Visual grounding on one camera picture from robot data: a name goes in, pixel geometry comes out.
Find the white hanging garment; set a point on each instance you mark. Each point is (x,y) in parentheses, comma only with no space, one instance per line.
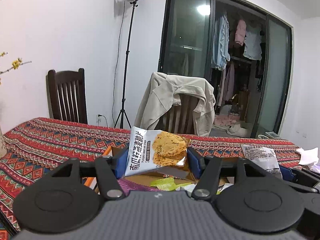
(252,43)

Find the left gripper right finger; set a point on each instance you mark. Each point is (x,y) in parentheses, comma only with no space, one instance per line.
(208,171)

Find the pink hanging garment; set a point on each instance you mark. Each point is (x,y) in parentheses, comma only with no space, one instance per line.
(240,33)

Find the orange cardboard box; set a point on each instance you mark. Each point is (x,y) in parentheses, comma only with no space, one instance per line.
(146,179)

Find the white floral ceramic vase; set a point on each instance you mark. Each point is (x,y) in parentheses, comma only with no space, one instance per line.
(3,148)

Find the chair with beige jacket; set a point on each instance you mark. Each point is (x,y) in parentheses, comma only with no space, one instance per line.
(179,119)

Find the yellow flower branches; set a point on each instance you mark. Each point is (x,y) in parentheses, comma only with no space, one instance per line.
(15,65)

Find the silver white snack packet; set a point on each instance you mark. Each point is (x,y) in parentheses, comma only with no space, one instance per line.
(263,157)

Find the patterned red tablecloth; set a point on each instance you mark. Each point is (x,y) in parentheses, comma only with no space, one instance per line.
(39,145)

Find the white tissue paper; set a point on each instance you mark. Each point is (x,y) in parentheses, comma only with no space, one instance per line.
(308,157)

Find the pumpkin crisp snack packet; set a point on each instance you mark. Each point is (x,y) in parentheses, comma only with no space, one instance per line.
(152,150)

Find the beige jacket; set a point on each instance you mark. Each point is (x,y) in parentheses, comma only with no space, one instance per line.
(164,91)

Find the studio light on stand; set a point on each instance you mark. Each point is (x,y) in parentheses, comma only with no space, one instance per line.
(122,116)

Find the light blue hanging shirt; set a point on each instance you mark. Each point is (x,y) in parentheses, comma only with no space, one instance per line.
(220,55)

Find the green white snack packet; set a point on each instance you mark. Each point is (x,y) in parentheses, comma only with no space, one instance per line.
(168,184)

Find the dark wooden chair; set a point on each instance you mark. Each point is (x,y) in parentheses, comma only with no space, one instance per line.
(67,95)

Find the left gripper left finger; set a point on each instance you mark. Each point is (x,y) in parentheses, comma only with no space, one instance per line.
(102,175)

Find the pink snack packet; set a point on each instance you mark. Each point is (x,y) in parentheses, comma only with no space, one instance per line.
(128,186)

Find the dark framed glass door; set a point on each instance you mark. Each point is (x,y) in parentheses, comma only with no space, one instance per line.
(250,95)

